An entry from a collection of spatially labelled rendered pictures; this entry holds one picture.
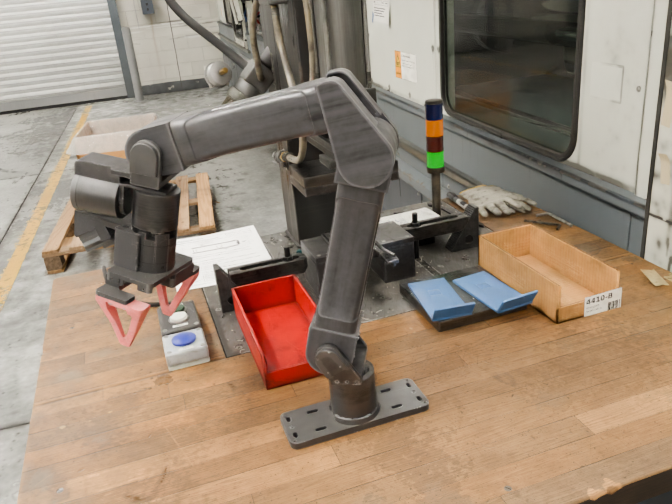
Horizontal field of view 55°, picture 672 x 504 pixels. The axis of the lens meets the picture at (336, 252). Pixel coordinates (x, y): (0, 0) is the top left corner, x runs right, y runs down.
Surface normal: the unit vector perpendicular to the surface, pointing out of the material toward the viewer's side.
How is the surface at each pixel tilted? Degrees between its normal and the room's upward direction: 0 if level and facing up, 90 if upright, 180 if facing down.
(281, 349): 0
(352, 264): 91
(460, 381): 0
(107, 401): 0
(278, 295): 90
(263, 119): 87
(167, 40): 90
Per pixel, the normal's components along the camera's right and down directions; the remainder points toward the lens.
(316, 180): 0.33, 0.36
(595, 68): -0.96, 0.18
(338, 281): -0.19, 0.38
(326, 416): -0.09, -0.91
